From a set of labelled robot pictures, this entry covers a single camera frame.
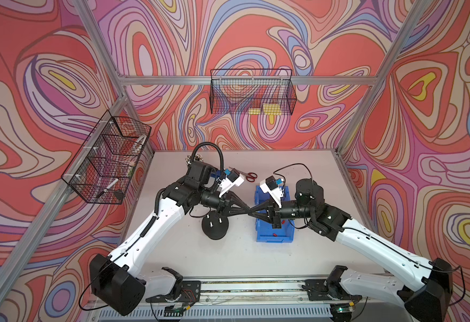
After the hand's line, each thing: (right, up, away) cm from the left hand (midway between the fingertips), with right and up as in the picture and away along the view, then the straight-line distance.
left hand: (247, 212), depth 62 cm
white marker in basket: (-51, +6, +9) cm, 53 cm away
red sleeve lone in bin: (+13, -15, +24) cm, 32 cm away
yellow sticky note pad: (+13, +42, +29) cm, 52 cm away
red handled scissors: (+4, +10, +45) cm, 47 cm away
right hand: (+1, -2, +1) cm, 3 cm away
